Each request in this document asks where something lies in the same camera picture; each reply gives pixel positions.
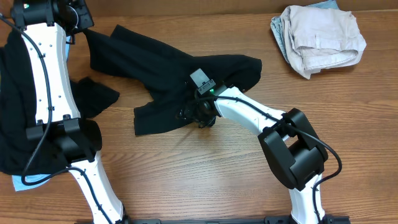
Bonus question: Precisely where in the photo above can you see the black t-shirt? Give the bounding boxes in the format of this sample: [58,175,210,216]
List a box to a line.
[83,25,262,136]

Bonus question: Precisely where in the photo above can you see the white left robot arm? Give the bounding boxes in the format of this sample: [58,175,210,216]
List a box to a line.
[11,0,131,223]

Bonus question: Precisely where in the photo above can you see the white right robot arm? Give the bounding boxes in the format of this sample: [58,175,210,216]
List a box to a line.
[179,86,328,223]

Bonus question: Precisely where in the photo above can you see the beige folded pants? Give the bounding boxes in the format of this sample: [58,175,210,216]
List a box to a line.
[280,6,366,80]

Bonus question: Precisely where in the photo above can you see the black garment pile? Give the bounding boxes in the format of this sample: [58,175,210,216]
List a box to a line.
[1,30,119,175]

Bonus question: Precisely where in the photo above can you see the light blue shirt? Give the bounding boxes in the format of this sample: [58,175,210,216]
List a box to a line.
[12,174,49,192]

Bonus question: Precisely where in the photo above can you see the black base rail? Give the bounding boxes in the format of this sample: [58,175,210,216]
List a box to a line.
[74,215,352,224]

